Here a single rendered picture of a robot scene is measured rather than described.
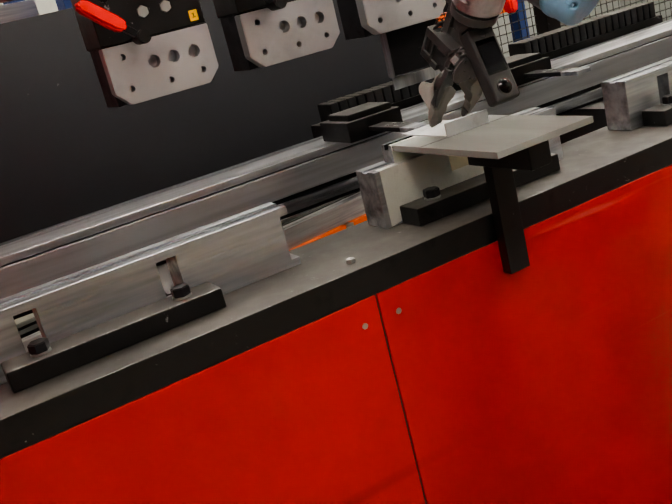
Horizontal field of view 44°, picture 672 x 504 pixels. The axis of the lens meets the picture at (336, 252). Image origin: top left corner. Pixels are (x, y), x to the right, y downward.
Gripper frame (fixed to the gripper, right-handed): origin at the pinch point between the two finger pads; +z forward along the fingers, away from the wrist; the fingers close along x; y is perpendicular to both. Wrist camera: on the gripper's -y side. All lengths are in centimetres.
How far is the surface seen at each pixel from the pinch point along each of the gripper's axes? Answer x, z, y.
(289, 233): -44, 165, 102
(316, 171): 11.8, 24.2, 17.7
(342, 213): -72, 170, 106
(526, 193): -6.6, 6.7, -14.4
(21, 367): 74, 7, -9
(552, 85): -48, 24, 18
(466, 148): 8.8, -7.9, -12.2
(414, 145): 8.9, 0.5, -2.2
